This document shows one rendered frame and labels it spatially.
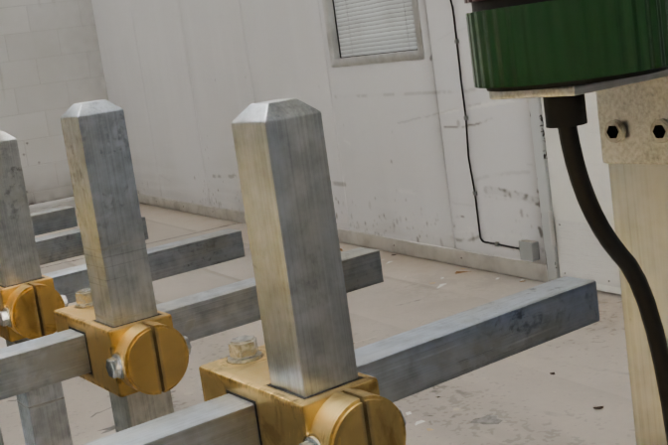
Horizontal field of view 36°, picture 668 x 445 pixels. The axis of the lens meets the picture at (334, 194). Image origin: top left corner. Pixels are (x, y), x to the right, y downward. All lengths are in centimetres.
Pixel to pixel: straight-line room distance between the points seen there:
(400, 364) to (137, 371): 20
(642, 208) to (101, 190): 48
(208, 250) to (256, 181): 59
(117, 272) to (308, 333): 25
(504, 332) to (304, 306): 19
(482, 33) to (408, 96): 485
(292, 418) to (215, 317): 31
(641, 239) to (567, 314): 38
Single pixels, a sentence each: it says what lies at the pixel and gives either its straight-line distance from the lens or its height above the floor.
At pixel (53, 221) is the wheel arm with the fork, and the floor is 95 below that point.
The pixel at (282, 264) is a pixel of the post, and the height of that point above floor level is 104.
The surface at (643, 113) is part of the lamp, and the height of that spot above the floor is 112.
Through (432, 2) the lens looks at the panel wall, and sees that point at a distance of 489.
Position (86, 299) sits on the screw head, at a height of 98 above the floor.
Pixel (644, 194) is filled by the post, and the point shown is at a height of 109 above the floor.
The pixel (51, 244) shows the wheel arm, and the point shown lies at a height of 95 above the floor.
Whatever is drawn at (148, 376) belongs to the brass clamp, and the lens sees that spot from 75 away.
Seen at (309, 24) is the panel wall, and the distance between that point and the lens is 590.
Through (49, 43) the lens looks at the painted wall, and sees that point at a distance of 933.
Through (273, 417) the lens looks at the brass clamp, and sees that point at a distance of 57.
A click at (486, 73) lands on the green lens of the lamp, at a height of 114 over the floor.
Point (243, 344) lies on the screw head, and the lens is 62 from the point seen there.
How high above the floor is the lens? 115
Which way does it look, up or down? 8 degrees down
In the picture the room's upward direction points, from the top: 8 degrees counter-clockwise
